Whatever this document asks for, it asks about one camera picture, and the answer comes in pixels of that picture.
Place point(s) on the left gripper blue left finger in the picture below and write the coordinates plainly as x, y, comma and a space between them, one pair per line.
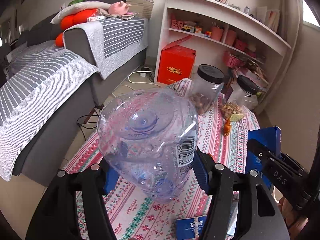
111, 178

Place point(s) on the blue tissue packet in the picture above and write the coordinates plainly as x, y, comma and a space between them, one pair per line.
189, 228

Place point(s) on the stack of papers and bags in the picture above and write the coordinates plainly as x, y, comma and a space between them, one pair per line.
253, 71

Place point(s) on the orange snack wrapper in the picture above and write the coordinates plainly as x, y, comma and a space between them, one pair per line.
227, 127

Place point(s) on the white wall shelf unit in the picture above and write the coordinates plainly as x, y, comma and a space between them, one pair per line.
222, 37

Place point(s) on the nut jar with green label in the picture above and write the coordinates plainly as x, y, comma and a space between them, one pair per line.
242, 96

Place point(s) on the nut jar with blue label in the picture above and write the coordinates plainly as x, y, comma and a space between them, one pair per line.
206, 87

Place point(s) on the clear plastic water bottle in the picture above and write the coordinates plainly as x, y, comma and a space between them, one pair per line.
149, 137

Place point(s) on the red cardboard box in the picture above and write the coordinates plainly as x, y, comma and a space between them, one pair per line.
176, 62

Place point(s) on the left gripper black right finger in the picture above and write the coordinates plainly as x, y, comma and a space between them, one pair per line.
202, 165

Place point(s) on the grey sofa with striped cover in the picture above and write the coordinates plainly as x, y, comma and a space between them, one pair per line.
60, 73

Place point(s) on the pink plush toy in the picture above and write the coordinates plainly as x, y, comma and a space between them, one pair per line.
119, 8

